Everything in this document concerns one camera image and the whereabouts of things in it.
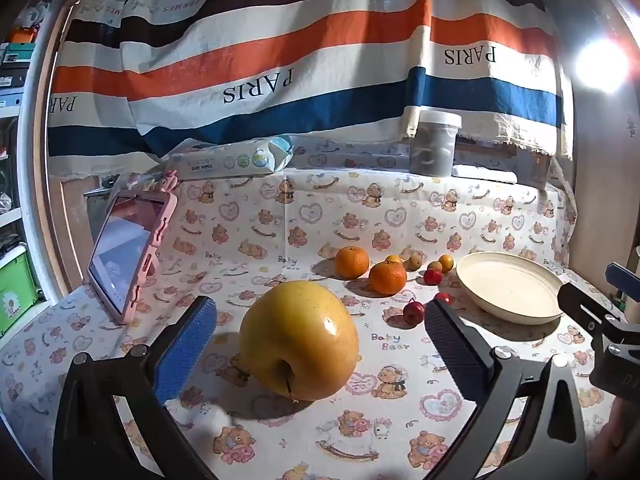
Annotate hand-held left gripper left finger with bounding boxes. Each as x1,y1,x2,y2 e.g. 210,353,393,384
52,295,218,480

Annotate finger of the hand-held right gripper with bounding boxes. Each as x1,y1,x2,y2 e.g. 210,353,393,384
557,282,626,341
605,262,640,302

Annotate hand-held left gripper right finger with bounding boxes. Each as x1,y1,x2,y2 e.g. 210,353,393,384
424,300,588,480

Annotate beige round plate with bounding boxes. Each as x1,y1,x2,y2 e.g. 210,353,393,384
456,251,566,326

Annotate orange mandarin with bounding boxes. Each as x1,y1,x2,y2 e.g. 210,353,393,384
334,246,371,280
369,261,408,296

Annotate large yellow pear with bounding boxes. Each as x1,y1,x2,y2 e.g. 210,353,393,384
238,281,361,403

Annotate person's right hand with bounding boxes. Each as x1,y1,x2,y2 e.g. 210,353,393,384
592,400,640,480

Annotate tablet in pink case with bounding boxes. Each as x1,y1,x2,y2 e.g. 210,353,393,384
87,170,178,326

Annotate white folded cloth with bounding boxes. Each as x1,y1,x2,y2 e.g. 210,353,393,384
452,164,518,184

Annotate bear print tablecloth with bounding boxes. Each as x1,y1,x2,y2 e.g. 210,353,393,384
0,137,640,480

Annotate green storage bin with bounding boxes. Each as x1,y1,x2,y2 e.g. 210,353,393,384
0,245,41,336

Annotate baby wipes pack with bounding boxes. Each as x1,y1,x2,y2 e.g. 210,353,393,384
167,135,293,181

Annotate clear jar with white lid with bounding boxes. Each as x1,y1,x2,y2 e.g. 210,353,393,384
410,109,462,177

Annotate bright lamp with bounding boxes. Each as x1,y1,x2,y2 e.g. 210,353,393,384
575,35,631,93

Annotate white pole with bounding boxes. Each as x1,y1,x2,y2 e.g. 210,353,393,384
17,0,76,306

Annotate striped hanging blanket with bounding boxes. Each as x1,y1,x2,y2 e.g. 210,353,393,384
47,0,573,181

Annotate cluttered storage shelf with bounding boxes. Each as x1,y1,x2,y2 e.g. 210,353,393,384
0,5,36,241

